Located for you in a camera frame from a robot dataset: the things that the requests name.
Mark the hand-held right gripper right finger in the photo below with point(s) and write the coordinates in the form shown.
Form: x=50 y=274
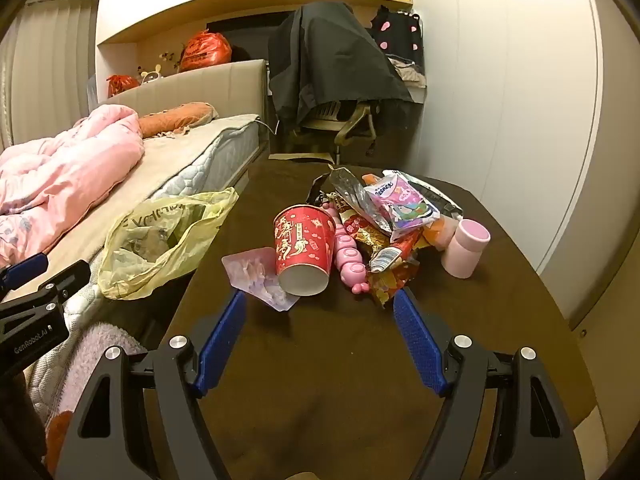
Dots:
x=417 y=345

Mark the white curtain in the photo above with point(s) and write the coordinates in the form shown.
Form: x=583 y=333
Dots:
x=50 y=60

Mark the pink round jar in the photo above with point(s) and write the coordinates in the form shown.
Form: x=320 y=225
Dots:
x=462 y=255

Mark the beige bed cover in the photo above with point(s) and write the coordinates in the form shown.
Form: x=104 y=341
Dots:
x=165 y=165

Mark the pink cartoon tissue pack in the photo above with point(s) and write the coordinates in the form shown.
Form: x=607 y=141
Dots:
x=400 y=205

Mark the red wrapper white label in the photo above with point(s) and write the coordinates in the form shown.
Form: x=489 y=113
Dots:
x=395 y=252

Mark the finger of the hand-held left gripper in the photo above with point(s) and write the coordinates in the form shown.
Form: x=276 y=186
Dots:
x=70 y=276
x=25 y=267

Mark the small red plastic bag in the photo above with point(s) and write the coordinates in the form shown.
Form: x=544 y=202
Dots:
x=120 y=85

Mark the beige clothes pile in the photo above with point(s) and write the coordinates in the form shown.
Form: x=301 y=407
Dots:
x=410 y=72

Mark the silver foil wrapper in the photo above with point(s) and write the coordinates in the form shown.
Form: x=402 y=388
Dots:
x=350 y=190

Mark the beige padded headboard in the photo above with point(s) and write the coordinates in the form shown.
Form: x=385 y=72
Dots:
x=200 y=85

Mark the large red plastic bag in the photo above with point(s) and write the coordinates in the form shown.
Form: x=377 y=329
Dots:
x=205 y=50

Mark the wooden bed niche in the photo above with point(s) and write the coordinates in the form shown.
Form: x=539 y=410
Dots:
x=165 y=20

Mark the orange pillow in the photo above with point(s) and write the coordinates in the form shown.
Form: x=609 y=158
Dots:
x=170 y=117

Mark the bunny figurine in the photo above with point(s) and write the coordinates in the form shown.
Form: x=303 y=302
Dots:
x=150 y=76

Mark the pink caterpillar toy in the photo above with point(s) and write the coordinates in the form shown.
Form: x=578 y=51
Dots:
x=347 y=255

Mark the beige office chair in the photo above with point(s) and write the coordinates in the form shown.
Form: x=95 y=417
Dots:
x=350 y=120

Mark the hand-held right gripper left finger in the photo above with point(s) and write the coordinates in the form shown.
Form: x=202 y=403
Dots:
x=222 y=340

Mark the pink blanket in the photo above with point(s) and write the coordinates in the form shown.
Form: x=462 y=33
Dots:
x=65 y=160

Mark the gold orange snack bag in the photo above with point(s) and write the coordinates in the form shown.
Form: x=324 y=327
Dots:
x=390 y=287

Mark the black jacket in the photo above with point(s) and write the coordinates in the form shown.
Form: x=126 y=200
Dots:
x=330 y=55

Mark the purple fluffy rug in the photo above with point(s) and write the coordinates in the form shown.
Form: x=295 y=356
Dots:
x=95 y=340

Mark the red gold candy wrapper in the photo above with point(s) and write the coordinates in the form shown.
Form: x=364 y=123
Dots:
x=360 y=227

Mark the black bag pink dots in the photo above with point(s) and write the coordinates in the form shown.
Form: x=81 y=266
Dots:
x=395 y=35

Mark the pink packet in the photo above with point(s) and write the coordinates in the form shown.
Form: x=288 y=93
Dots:
x=250 y=275

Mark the red paper cup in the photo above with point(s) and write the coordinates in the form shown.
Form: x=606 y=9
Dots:
x=300 y=245

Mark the yellow plastic bag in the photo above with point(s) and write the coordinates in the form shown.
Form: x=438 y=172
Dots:
x=200 y=220

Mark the white quilted mattress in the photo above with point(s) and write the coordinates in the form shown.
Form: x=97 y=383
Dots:
x=210 y=160

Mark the dried flower sprig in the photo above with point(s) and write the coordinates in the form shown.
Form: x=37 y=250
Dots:
x=169 y=60

